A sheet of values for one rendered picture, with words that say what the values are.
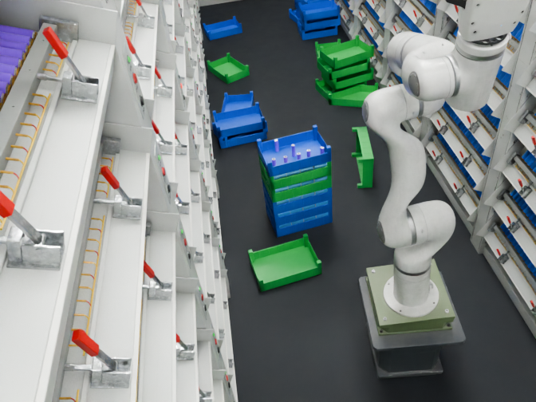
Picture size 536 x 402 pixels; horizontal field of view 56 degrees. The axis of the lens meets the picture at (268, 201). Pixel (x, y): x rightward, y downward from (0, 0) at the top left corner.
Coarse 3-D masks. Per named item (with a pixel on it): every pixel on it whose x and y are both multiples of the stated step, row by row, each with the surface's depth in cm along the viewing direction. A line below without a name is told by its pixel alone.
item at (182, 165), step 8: (176, 112) 162; (184, 112) 162; (176, 120) 164; (184, 120) 164; (176, 128) 162; (184, 128) 164; (184, 136) 160; (176, 160) 150; (184, 160) 151; (176, 168) 147; (184, 168) 148; (176, 176) 144; (184, 176) 145; (184, 184) 142; (184, 192) 140; (184, 200) 137; (184, 216) 132; (184, 224) 130; (192, 240) 126; (192, 248) 118; (192, 256) 120
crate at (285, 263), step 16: (304, 240) 245; (256, 256) 244; (272, 256) 245; (288, 256) 244; (304, 256) 243; (256, 272) 239; (272, 272) 238; (288, 272) 237; (304, 272) 231; (320, 272) 234; (272, 288) 231
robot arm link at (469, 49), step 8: (456, 40) 88; (464, 40) 86; (504, 40) 85; (456, 48) 88; (464, 48) 86; (472, 48) 85; (480, 48) 84; (488, 48) 84; (496, 48) 84; (504, 48) 85; (464, 56) 87; (472, 56) 86; (480, 56) 85; (488, 56) 85; (496, 56) 86
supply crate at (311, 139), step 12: (300, 132) 242; (312, 132) 243; (264, 144) 240; (288, 144) 244; (300, 144) 243; (312, 144) 242; (324, 144) 235; (264, 156) 239; (276, 156) 238; (288, 156) 237; (312, 156) 227; (324, 156) 229; (276, 168) 226; (288, 168) 228; (300, 168) 230
